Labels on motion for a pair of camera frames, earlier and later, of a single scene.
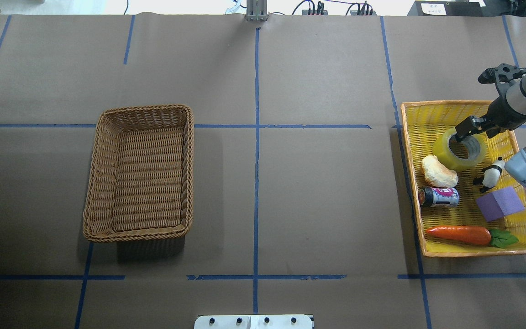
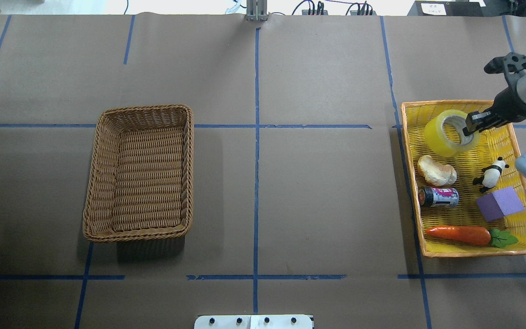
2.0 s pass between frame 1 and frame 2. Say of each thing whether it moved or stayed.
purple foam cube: stayed
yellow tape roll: moved
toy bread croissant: stayed
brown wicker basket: stayed
